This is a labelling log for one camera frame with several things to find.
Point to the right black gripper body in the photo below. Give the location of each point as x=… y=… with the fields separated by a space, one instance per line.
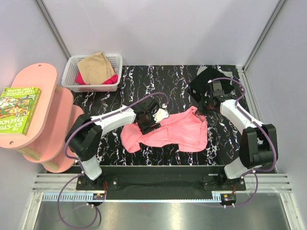
x=206 y=106

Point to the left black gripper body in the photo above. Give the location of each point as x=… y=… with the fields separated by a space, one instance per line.
x=148 y=121

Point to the light pink t shirt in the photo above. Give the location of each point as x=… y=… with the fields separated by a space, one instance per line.
x=187 y=129

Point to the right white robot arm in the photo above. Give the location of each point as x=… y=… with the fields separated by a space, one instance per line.
x=258 y=149

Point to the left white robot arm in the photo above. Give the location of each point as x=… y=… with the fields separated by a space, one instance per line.
x=82 y=141

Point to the folded black t shirt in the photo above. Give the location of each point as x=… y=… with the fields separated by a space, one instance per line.
x=204 y=81

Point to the black marbled table mat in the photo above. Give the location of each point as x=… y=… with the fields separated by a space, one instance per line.
x=139 y=81

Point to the magenta t shirt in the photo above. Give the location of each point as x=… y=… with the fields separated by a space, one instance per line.
x=111 y=80

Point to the beige t shirt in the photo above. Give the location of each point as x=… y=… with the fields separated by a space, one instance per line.
x=95 y=69

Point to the white plastic basket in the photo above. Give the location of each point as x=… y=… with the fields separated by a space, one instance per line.
x=71 y=71

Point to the pink tiered shelf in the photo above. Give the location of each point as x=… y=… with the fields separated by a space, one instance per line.
x=53 y=116

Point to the green book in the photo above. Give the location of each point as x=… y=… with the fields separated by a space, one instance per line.
x=17 y=107

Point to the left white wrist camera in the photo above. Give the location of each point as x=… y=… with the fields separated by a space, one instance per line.
x=161 y=114

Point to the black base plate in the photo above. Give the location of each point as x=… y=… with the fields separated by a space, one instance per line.
x=162 y=183

